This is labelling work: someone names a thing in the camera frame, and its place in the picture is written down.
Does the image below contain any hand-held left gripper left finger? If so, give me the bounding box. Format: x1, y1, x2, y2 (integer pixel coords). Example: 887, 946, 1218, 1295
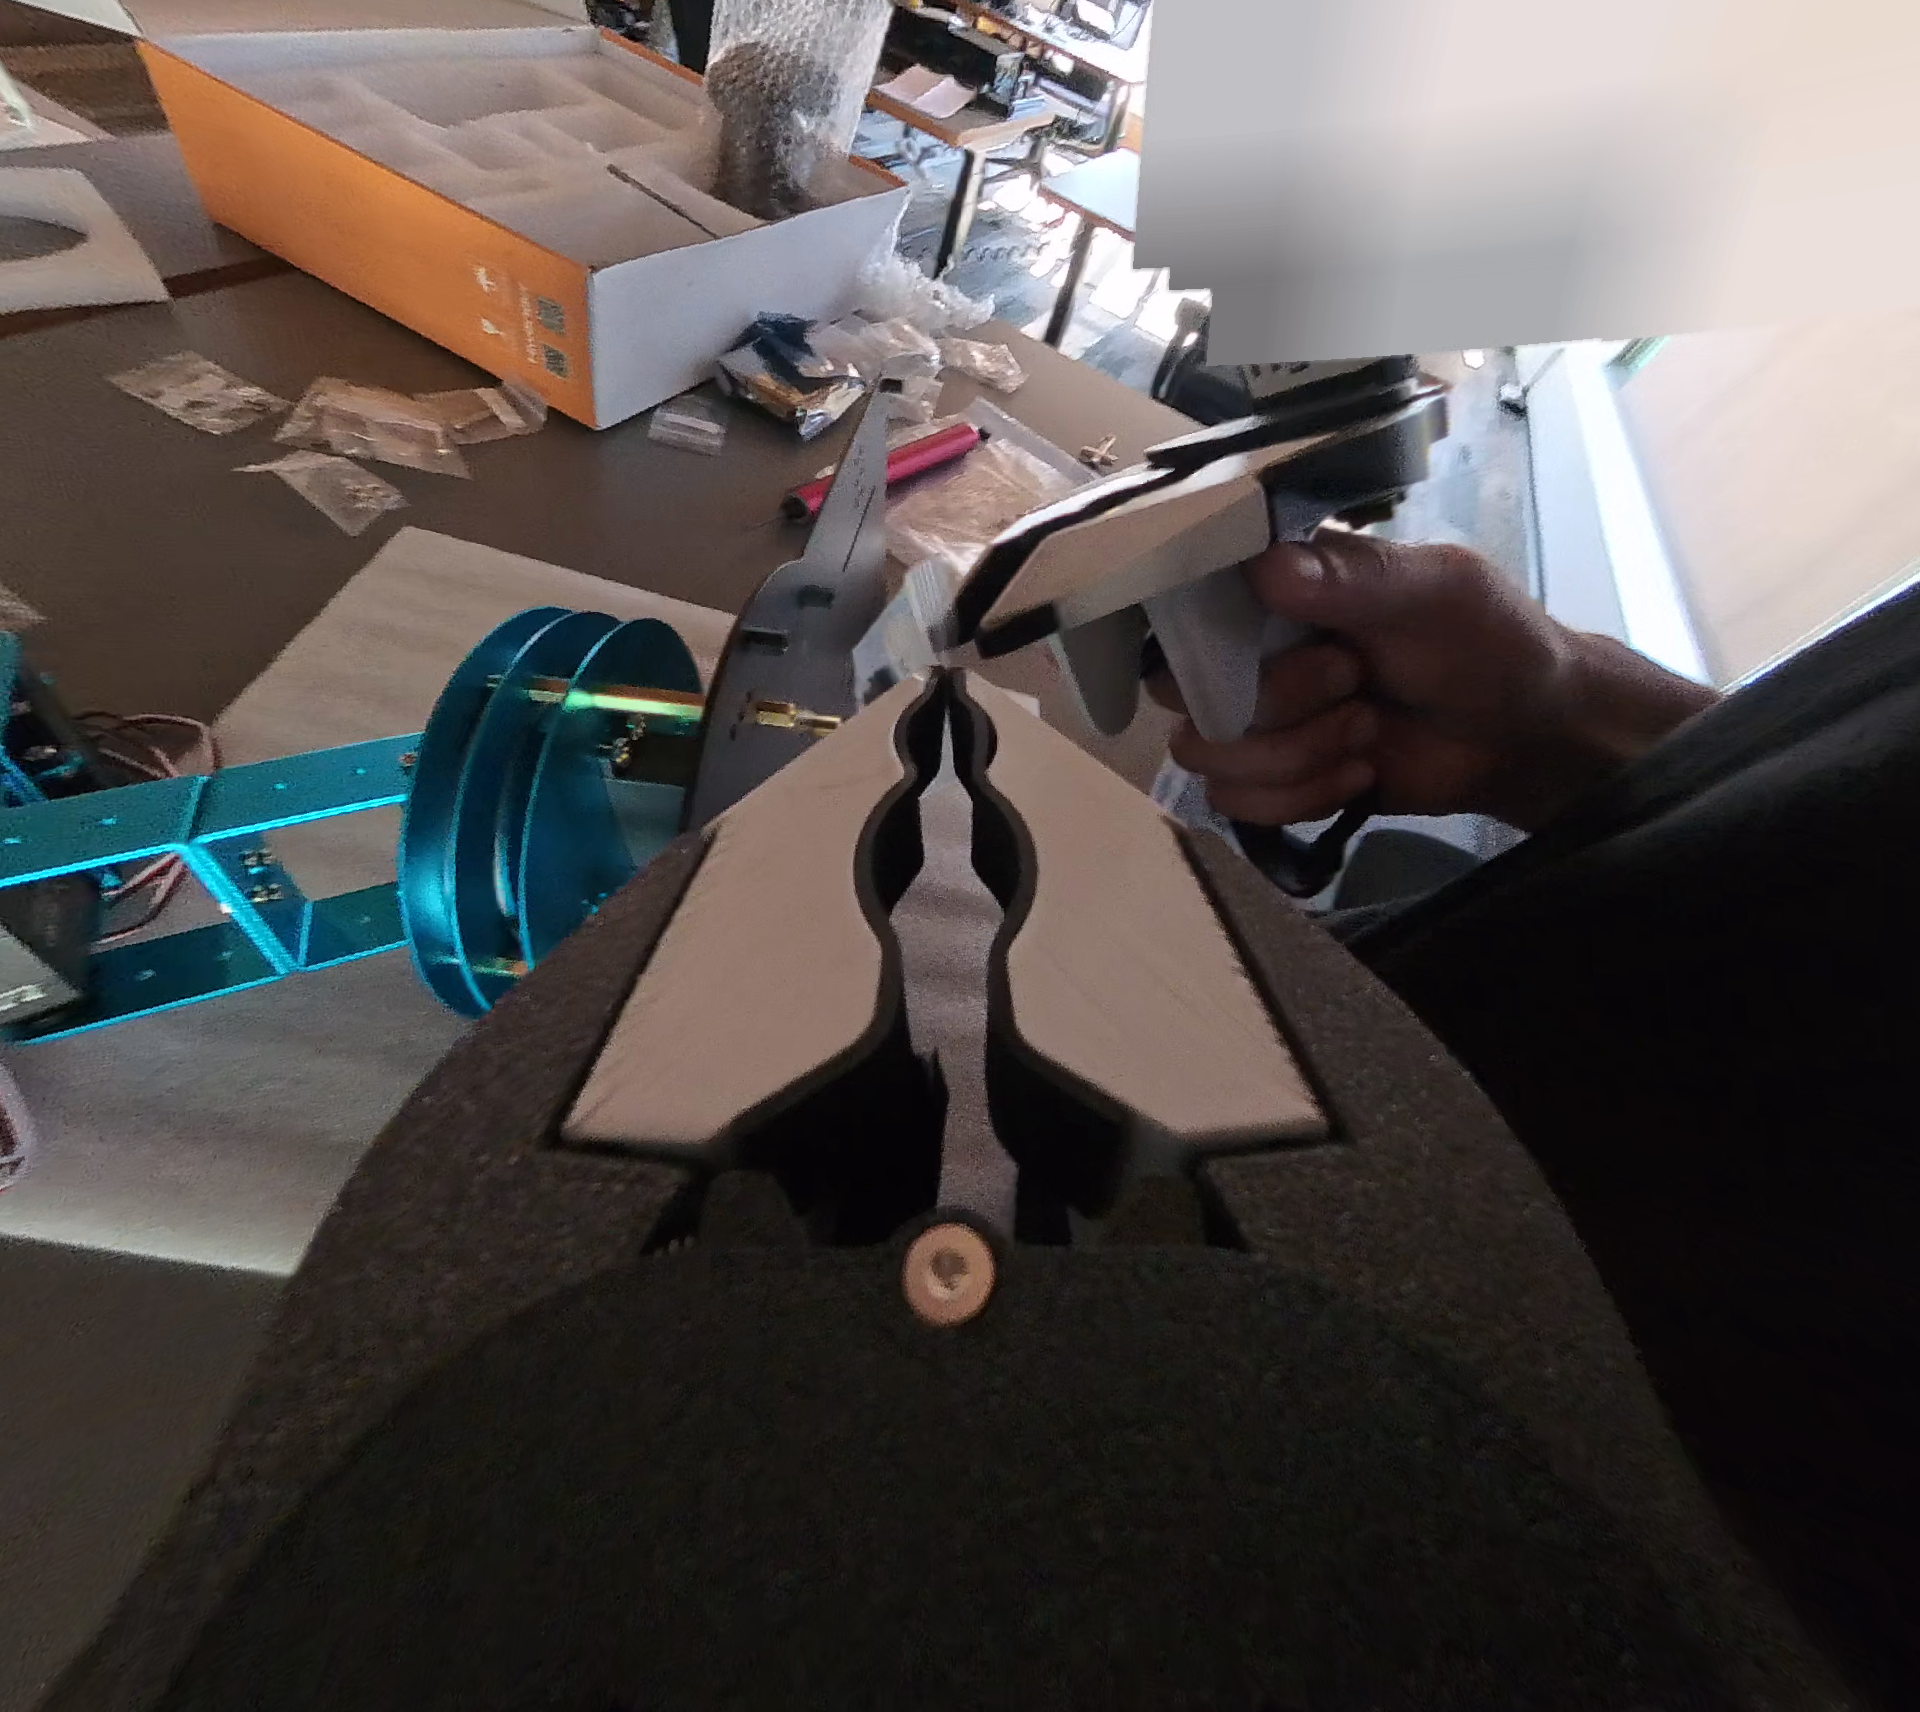
559, 669, 953, 1162

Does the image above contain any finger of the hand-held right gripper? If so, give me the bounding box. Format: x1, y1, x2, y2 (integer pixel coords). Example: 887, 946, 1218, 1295
1000, 380, 1442, 569
948, 470, 1282, 671

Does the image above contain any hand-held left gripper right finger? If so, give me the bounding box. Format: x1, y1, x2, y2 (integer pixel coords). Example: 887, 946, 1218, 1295
951, 669, 1337, 1155

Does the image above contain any small clear plastic bag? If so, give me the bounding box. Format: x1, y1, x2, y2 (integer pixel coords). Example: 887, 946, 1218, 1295
858, 553, 981, 697

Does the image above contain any person's right hand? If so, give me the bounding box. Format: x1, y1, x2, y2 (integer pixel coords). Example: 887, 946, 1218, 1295
1162, 527, 1584, 844

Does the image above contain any large clear zip bag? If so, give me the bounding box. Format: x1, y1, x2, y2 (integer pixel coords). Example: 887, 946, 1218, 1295
882, 393, 1116, 562

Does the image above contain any red screwdriver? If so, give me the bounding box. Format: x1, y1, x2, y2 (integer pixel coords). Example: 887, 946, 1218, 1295
783, 422, 1001, 524

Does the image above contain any grey top table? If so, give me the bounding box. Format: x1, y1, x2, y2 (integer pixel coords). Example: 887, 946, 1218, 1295
1033, 149, 1161, 353

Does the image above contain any pile of clear parts bags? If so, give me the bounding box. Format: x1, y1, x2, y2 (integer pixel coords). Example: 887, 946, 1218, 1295
853, 246, 1029, 398

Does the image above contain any silver foil bag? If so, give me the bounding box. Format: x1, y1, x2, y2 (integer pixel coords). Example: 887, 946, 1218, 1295
714, 311, 891, 444

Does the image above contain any white window blind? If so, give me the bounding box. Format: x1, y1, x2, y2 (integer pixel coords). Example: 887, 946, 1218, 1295
1612, 336, 1920, 697

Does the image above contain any wooden top table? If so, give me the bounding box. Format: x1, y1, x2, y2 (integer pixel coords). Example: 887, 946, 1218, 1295
866, 66, 1058, 284

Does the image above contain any white foam sheet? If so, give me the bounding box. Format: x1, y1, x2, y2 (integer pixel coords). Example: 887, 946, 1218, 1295
0, 524, 1186, 1288

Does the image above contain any bubble wrap bundle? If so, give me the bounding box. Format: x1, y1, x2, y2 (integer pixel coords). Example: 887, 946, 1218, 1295
702, 0, 898, 225

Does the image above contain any orange cardboard box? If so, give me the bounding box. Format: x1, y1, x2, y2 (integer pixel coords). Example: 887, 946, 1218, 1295
0, 0, 917, 436

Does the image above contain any white foam insert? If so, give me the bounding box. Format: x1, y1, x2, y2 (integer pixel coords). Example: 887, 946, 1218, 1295
0, 164, 171, 320

